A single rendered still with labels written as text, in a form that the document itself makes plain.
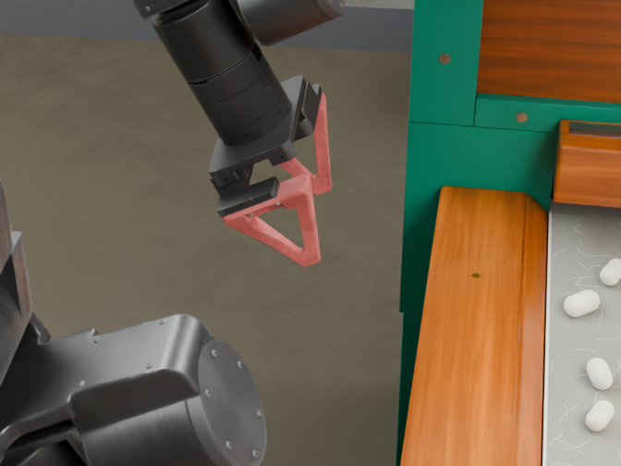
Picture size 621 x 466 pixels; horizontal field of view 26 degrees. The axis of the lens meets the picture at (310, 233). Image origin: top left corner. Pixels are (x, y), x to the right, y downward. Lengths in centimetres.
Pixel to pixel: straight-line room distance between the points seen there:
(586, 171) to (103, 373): 93
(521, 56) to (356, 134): 168
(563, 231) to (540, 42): 21
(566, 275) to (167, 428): 92
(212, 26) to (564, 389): 53
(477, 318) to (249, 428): 75
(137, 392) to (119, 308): 204
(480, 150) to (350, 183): 145
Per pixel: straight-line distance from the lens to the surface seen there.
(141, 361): 54
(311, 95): 101
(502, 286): 135
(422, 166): 149
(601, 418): 123
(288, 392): 237
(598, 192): 143
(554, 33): 142
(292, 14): 91
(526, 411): 122
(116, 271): 267
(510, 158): 147
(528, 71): 144
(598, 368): 127
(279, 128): 95
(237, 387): 57
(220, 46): 93
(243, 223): 95
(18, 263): 57
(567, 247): 146
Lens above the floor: 157
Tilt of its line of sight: 35 degrees down
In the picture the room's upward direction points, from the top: straight up
